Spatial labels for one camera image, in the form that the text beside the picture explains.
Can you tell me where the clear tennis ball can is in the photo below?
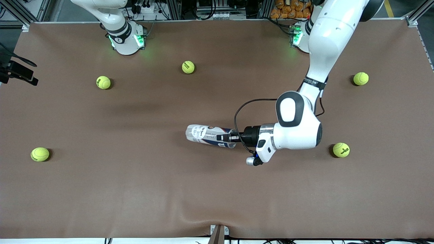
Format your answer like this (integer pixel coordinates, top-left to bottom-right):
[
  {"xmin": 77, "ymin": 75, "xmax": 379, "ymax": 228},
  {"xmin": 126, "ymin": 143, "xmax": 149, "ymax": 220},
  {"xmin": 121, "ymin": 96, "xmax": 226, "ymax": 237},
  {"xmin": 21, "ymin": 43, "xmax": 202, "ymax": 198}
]
[{"xmin": 185, "ymin": 124, "xmax": 238, "ymax": 149}]

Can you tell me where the brown table mat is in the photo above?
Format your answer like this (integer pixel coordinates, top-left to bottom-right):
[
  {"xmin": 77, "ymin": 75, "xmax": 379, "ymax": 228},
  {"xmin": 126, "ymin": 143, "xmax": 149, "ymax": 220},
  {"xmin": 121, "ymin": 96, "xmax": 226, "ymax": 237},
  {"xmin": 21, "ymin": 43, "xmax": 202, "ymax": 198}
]
[{"xmin": 0, "ymin": 19, "xmax": 434, "ymax": 239}]

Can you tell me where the white terminal strip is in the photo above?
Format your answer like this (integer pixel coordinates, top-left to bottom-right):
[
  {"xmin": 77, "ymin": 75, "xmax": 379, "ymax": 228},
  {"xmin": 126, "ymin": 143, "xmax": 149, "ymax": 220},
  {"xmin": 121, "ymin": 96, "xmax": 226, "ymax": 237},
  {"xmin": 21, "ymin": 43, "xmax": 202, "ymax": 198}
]
[{"xmin": 198, "ymin": 10, "xmax": 246, "ymax": 20}]

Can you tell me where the orange mesh bag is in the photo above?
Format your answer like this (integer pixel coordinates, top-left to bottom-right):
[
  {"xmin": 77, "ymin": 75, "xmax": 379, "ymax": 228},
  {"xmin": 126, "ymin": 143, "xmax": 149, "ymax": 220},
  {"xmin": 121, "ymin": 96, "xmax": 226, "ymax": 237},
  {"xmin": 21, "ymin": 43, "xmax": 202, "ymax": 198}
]
[{"xmin": 270, "ymin": 0, "xmax": 314, "ymax": 19}]

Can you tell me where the white power strip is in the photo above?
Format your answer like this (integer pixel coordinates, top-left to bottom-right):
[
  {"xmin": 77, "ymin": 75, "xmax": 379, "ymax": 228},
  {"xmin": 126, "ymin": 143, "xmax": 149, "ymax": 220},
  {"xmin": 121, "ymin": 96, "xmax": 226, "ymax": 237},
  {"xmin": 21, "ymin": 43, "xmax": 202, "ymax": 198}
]
[{"xmin": 131, "ymin": 0, "xmax": 160, "ymax": 14}]

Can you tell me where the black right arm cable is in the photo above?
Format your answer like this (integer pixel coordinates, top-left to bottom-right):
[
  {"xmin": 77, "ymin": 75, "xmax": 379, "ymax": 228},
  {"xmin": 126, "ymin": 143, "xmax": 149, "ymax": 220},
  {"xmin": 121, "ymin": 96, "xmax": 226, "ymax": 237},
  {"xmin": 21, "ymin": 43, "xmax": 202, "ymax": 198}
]
[{"xmin": 0, "ymin": 43, "xmax": 37, "ymax": 67}]

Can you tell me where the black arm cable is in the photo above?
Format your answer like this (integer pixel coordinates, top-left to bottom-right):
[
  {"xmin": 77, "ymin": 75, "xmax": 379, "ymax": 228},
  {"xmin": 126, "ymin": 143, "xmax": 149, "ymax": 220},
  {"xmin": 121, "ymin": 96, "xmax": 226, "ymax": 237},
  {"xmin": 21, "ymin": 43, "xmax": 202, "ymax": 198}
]
[
  {"xmin": 0, "ymin": 43, "xmax": 37, "ymax": 67},
  {"xmin": 234, "ymin": 98, "xmax": 326, "ymax": 154}
]

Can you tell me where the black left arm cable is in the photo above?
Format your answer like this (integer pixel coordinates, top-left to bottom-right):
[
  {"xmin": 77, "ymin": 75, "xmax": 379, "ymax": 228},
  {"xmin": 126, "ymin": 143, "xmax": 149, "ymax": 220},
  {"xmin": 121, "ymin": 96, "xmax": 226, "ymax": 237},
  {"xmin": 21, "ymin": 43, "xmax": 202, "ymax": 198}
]
[{"xmin": 234, "ymin": 98, "xmax": 326, "ymax": 154}]

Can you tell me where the aluminium frame strut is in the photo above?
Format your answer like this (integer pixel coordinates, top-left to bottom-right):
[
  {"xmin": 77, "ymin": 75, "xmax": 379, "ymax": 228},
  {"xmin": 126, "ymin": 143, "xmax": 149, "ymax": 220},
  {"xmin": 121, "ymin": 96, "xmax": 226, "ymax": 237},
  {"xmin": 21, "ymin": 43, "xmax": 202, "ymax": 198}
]
[
  {"xmin": 7, "ymin": 0, "xmax": 33, "ymax": 32},
  {"xmin": 405, "ymin": 0, "xmax": 434, "ymax": 27}
]

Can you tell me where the metal table edge bracket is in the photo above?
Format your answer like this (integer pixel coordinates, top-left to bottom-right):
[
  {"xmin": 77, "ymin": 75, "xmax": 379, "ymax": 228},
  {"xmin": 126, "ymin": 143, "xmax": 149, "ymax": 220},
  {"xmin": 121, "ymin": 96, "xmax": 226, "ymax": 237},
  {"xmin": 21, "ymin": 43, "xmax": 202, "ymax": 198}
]
[{"xmin": 210, "ymin": 225, "xmax": 229, "ymax": 244}]

